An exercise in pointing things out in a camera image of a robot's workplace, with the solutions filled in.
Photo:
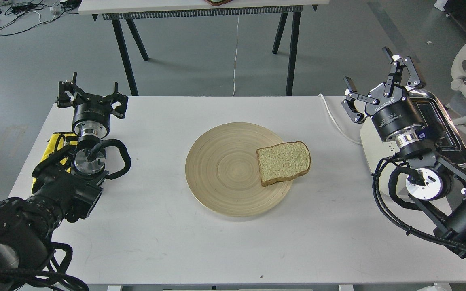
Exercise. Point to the white background table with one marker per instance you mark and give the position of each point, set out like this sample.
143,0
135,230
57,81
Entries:
129,10

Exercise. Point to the slice of brown bread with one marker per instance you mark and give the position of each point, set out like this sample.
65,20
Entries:
283,162

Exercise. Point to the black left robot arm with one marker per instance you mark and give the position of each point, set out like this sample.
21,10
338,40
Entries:
68,184

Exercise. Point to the brown object on background table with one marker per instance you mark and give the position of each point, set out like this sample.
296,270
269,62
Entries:
217,2

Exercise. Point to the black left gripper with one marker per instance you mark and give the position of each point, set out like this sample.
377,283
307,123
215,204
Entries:
91,112

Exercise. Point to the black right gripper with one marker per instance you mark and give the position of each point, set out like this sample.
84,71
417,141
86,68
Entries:
388,105

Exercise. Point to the cream and chrome toaster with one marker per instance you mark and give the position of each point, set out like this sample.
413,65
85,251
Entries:
399,172

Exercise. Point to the round wooden plate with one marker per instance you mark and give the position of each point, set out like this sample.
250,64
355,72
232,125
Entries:
222,170

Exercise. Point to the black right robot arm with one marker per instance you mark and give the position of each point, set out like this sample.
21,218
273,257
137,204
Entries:
448,213

